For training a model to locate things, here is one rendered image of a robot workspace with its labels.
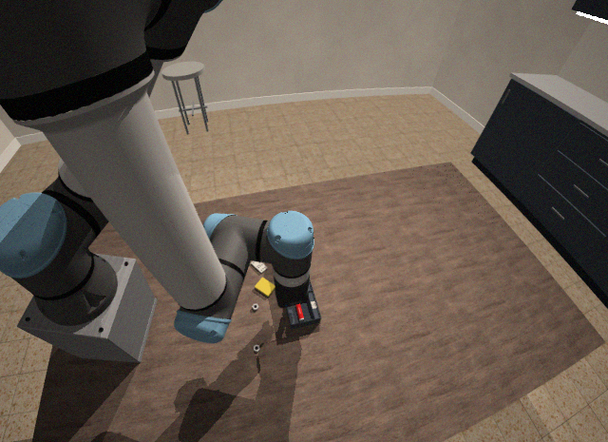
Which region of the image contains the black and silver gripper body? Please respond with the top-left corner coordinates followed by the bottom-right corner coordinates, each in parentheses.
top-left (273, 266), bottom-right (311, 308)

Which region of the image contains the yellow sticky note pad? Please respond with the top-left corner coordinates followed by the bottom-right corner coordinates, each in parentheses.
top-left (255, 278), bottom-right (275, 297)

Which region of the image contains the red aa battery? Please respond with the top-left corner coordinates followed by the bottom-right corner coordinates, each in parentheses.
top-left (295, 304), bottom-right (304, 321)

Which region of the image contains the white domino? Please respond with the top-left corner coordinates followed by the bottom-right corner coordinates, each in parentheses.
top-left (251, 261), bottom-right (268, 274)

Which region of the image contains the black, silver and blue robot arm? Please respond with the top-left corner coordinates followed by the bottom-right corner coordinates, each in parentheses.
top-left (0, 0), bottom-right (314, 343)

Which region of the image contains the grey three-compartment bin rack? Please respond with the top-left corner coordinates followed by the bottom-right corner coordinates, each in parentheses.
top-left (287, 280), bottom-right (321, 330)

